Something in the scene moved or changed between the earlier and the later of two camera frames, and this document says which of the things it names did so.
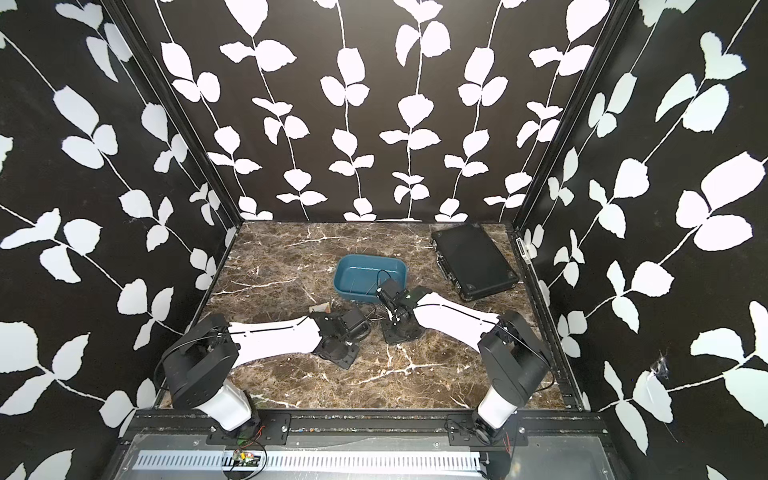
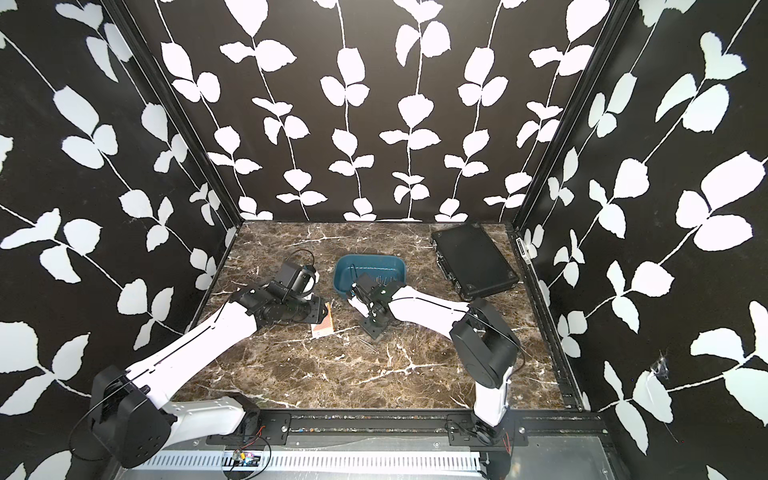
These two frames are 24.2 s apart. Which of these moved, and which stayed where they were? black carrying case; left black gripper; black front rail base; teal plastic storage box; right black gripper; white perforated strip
Moved: right black gripper; left black gripper
Stayed: teal plastic storage box; black carrying case; white perforated strip; black front rail base
